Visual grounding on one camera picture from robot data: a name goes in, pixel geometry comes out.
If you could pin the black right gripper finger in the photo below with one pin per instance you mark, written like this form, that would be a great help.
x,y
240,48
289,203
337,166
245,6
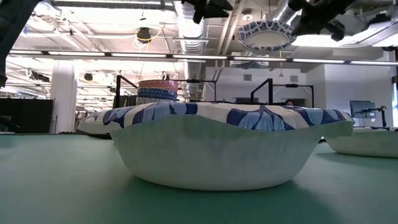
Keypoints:
x,y
301,28
299,7

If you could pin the blue floral paper bowl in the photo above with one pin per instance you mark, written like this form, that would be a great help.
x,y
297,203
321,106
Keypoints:
x,y
367,143
264,39
211,155

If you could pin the red patterned ceramic bowl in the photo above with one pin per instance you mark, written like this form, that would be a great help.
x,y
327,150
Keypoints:
x,y
158,84

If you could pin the blue patterned ceramic bowl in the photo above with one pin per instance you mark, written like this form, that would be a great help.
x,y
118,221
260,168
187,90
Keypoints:
x,y
157,94

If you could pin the grey patterned ceramic bowl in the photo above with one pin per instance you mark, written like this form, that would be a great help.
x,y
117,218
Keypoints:
x,y
155,102

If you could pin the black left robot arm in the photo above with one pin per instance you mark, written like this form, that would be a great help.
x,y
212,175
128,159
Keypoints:
x,y
12,31

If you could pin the long LED light bar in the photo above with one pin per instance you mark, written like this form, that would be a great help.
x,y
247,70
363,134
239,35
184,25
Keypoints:
x,y
199,57

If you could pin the black ceiling device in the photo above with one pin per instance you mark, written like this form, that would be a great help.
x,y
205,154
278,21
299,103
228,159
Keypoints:
x,y
143,35

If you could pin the person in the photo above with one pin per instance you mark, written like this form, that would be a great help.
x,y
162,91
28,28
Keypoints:
x,y
289,103

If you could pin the white room pillar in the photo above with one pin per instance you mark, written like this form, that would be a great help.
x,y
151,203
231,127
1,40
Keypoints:
x,y
63,99

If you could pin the black partition panel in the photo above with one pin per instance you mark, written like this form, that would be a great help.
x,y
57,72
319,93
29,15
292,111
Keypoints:
x,y
28,115

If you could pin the ribbed silver ventilation duct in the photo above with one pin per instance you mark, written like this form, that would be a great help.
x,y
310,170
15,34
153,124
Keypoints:
x,y
191,34

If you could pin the black background metal frame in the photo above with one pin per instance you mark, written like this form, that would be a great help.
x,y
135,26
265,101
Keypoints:
x,y
295,85
199,81

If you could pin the dark wall monitor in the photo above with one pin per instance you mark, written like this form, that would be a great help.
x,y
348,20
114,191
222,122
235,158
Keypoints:
x,y
362,109

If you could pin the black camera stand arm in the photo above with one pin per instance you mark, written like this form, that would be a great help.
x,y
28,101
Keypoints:
x,y
383,116

